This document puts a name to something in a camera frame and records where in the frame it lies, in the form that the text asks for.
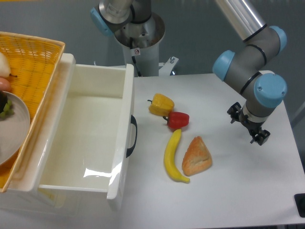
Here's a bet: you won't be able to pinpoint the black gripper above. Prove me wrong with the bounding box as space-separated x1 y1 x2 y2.
227 102 270 146

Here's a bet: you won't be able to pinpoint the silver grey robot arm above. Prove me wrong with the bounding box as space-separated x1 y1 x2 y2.
90 0 287 145

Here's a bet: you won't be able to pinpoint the red bell pepper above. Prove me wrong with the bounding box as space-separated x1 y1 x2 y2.
163 112 190 129

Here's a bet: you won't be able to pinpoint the yellow bell pepper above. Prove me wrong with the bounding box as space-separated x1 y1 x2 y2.
148 93 174 116

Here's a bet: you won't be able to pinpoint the triangular bread pastry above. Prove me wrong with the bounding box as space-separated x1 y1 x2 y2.
182 136 213 177

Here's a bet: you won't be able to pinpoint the yellow banana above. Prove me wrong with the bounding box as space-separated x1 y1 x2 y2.
163 129 190 184

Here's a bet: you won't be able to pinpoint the black object at edge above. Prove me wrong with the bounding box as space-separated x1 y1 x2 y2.
294 193 305 218

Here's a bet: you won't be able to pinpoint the white plastic drawer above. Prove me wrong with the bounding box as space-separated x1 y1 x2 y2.
38 64 134 211

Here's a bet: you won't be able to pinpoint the yellow woven basket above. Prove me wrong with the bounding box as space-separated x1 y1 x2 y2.
0 31 65 193

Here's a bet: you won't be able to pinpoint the grey round plate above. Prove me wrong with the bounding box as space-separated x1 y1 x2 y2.
0 92 30 164

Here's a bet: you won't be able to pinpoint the white drawer cabinet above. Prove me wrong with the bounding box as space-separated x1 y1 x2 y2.
0 53 110 214

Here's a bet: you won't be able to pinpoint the green grapes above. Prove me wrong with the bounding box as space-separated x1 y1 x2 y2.
0 99 14 119

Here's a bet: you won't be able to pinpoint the dark eggplant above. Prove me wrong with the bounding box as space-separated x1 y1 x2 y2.
0 91 8 113

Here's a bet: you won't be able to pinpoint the pink peach fruit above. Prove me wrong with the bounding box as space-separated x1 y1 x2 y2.
0 77 11 92

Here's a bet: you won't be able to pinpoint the pale pear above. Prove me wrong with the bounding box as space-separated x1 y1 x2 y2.
0 53 18 78

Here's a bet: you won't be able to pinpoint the black drawer handle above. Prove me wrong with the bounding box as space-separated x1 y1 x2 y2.
126 115 138 158

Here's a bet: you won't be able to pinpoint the black cable on pedestal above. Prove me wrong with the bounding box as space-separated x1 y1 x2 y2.
130 38 143 77

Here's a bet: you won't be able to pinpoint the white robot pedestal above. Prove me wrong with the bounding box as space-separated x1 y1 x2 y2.
114 13 179 77

